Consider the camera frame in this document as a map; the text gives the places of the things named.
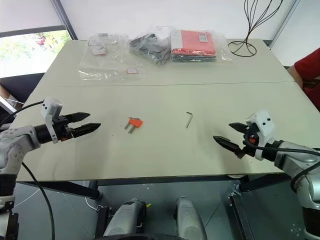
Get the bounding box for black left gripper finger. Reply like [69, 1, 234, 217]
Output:
[72, 122, 102, 139]
[66, 112, 91, 124]

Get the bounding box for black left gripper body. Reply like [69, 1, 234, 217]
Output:
[51, 114, 76, 142]

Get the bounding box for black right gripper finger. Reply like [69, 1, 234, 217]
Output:
[228, 122, 248, 134]
[212, 135, 243, 155]

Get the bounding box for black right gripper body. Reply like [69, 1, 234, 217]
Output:
[235, 123, 261, 160]

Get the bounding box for metal hex key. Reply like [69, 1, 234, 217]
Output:
[185, 111, 194, 129]

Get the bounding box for clear plastic bag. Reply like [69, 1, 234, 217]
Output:
[77, 32, 148, 81]

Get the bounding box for black metal floor stand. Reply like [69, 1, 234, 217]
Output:
[227, 192, 255, 240]

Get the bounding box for grey robot leg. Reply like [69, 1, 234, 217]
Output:
[103, 198, 147, 238]
[173, 195, 209, 240]

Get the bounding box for person in red shirt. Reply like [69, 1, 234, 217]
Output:
[286, 47, 320, 89]

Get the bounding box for bagged red and grey garments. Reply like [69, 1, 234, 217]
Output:
[169, 28, 234, 64]

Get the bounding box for bag of grey items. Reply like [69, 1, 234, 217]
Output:
[129, 25, 174, 67]

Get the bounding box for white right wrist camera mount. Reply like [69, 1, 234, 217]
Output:
[245, 109, 276, 161]

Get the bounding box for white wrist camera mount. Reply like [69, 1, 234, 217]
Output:
[245, 109, 276, 161]
[41, 98, 64, 145]

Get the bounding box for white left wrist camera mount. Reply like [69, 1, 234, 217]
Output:
[41, 98, 64, 145]

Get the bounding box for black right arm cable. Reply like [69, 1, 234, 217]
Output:
[242, 133, 320, 194]

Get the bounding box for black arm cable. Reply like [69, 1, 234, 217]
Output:
[0, 100, 55, 240]
[242, 133, 320, 194]

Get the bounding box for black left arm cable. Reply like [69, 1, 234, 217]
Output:
[0, 100, 55, 240]

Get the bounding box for black table frame leg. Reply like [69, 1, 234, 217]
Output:
[14, 180, 104, 200]
[227, 172, 293, 194]

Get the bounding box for black floor bracket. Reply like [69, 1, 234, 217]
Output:
[95, 204, 114, 239]

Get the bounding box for black wire stand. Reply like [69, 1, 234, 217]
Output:
[227, 0, 284, 57]

